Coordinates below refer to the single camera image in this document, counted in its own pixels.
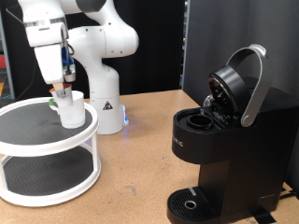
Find white two-tier turntable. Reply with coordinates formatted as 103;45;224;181
0;96;103;208

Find grey metal pole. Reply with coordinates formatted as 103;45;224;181
0;8;15;99

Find black drip tray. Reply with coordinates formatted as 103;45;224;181
166;187;221;224

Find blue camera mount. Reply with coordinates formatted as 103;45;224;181
61;46;76;68

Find grey metal frame post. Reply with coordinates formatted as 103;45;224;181
178;0;191;91

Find black Keurig coffee machine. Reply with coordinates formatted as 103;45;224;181
166;44;299;224

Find white mug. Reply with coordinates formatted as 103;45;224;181
49;90;87;130

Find silver handle Keurig lid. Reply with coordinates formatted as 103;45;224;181
204;44;275;128

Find black power cord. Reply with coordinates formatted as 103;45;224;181
278;186;299;201

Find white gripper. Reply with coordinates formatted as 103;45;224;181
33;43;65;97

